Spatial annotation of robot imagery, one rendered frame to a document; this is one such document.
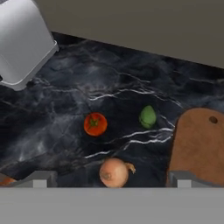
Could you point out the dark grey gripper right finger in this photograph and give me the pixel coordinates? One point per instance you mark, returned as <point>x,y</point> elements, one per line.
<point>182,178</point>

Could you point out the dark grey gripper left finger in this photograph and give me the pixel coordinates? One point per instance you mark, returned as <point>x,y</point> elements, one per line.
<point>40,178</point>

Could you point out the brown wooden cutting board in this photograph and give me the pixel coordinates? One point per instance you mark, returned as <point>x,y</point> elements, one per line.
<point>198,145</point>

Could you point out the yellow onion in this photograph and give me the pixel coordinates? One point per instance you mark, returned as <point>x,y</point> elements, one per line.
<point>113,173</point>

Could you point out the green avocado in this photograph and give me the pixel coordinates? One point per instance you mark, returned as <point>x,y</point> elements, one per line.
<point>147,117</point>

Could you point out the red tomato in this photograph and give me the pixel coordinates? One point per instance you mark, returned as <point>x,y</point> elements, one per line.
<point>95,124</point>

